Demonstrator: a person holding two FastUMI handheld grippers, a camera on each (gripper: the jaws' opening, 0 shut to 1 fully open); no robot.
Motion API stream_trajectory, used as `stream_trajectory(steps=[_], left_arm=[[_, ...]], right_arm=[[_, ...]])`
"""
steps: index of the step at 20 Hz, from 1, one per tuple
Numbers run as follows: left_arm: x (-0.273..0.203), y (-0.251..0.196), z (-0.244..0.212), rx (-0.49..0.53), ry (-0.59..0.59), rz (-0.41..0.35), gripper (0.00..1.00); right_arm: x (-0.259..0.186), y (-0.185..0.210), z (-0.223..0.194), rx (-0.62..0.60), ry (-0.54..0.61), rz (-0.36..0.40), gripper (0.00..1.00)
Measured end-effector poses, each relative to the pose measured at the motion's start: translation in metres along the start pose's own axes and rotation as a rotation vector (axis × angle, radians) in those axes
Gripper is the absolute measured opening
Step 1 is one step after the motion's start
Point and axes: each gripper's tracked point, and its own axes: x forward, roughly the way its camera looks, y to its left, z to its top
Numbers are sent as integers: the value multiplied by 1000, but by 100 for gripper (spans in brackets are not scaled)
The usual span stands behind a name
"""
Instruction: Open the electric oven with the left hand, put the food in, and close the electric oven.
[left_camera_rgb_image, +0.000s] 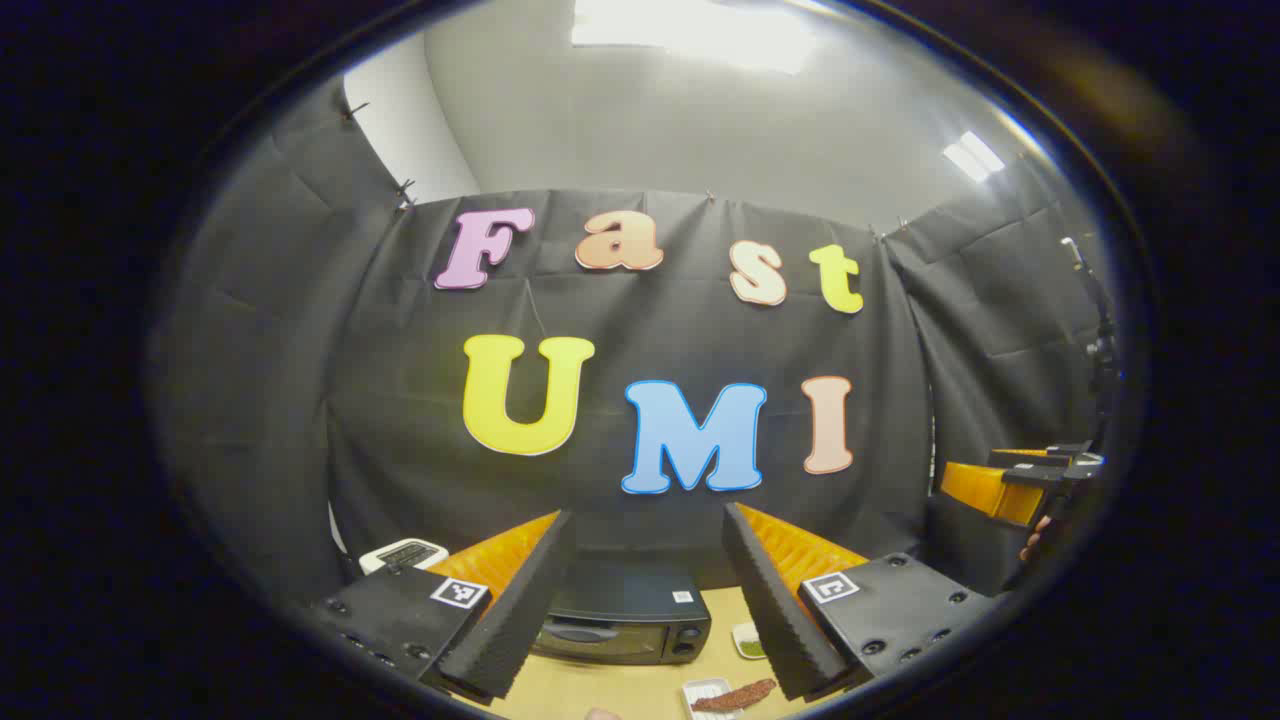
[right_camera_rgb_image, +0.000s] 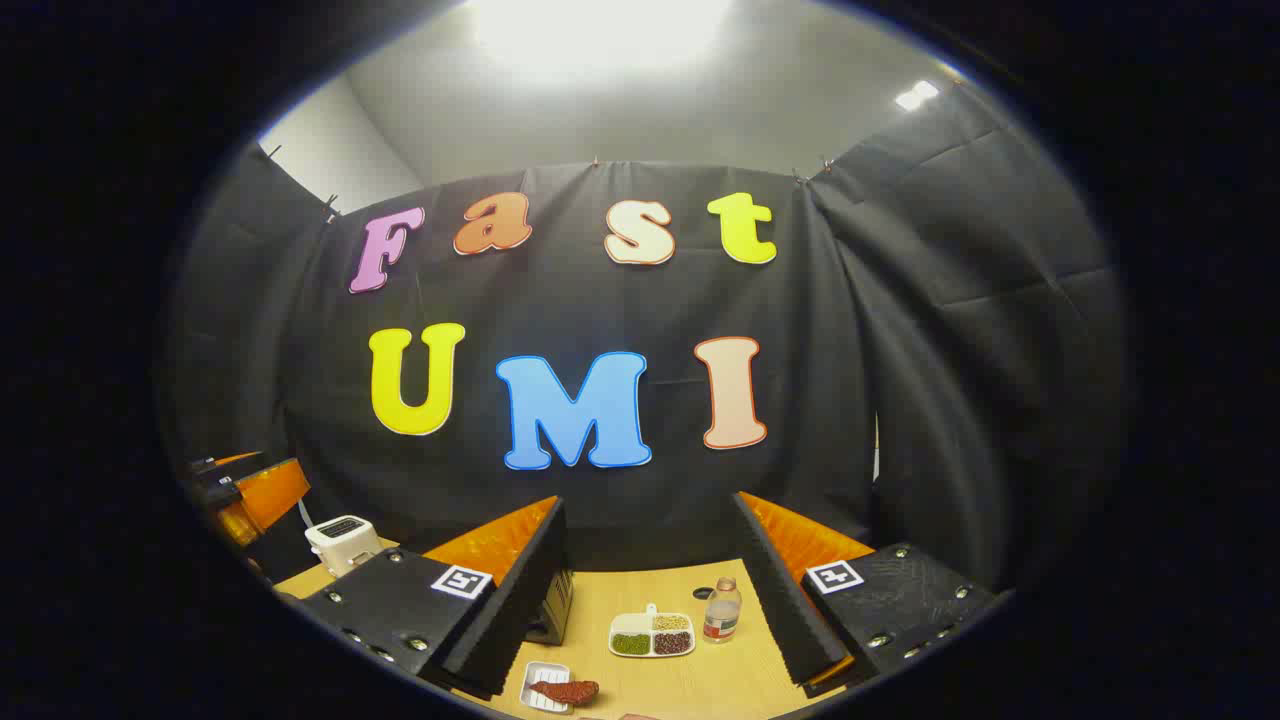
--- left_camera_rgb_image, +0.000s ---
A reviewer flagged black backdrop cloth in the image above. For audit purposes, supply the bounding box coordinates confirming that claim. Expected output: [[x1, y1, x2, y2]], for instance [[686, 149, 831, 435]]
[[150, 80, 1116, 621]]

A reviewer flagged white rectangular tray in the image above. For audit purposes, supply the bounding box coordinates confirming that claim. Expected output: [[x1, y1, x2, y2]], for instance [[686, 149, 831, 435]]
[[682, 677, 746, 720]]

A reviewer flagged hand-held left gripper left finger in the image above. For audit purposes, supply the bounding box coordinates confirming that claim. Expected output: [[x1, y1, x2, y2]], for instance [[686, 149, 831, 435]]
[[318, 508, 578, 706]]

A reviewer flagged small ceiling light panel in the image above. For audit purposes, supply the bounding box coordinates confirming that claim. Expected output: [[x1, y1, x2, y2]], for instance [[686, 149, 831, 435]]
[[942, 130, 1007, 183]]

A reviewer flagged white appliance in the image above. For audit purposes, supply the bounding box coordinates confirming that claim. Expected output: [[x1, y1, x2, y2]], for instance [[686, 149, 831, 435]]
[[358, 538, 450, 576]]

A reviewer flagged red meat piece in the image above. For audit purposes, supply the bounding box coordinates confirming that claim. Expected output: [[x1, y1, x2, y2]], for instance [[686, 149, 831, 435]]
[[692, 678, 779, 713]]

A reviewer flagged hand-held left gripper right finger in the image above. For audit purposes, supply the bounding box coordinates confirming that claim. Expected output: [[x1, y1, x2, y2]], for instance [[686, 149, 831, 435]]
[[722, 502, 1006, 701]]

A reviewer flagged large ceiling light panel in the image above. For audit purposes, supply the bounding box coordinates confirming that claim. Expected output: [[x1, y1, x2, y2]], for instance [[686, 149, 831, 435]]
[[570, 0, 813, 76]]

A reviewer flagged black electric oven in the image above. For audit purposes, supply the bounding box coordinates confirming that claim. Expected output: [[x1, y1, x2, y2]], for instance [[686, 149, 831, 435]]
[[530, 560, 713, 666]]

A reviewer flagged black tripod stand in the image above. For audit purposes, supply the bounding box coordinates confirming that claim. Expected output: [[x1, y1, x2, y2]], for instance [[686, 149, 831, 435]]
[[1060, 235, 1123, 451]]

